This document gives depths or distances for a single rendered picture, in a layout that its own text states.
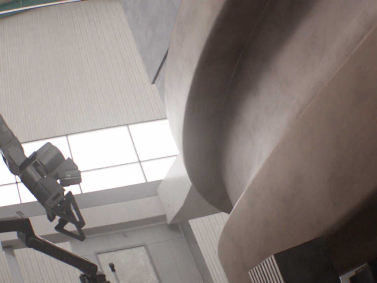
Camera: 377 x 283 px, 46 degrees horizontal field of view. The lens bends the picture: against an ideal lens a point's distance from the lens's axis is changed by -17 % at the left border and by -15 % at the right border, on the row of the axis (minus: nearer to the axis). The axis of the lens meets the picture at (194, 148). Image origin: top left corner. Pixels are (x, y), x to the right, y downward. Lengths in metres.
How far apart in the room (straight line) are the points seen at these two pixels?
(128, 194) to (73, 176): 4.12
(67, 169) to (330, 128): 0.59
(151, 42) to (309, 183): 5.03
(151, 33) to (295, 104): 4.77
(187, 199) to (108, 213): 0.85
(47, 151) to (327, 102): 0.64
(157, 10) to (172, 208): 2.27
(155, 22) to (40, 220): 2.67
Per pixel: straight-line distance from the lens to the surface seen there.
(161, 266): 5.19
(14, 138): 1.19
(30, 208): 5.02
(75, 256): 2.00
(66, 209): 1.16
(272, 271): 0.92
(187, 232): 5.49
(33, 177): 1.14
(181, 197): 4.84
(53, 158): 1.16
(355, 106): 0.98
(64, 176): 1.14
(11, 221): 1.76
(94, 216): 5.07
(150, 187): 5.35
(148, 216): 5.20
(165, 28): 5.66
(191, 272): 5.27
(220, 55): 1.54
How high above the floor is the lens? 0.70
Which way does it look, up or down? 23 degrees up
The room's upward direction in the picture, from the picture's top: 22 degrees counter-clockwise
